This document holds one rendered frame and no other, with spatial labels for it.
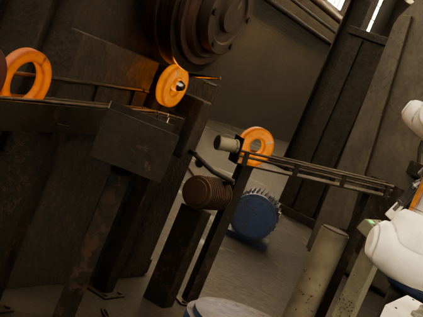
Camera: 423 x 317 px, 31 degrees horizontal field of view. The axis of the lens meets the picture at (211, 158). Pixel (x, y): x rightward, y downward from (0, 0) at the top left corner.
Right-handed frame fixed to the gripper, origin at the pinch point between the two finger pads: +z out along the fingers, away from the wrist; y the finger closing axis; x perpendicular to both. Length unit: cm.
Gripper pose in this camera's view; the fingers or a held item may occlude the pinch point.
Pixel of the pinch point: (394, 210)
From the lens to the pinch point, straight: 305.2
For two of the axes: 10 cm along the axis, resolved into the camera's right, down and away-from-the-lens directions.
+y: -4.5, -0.8, -8.9
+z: -6.4, 7.3, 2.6
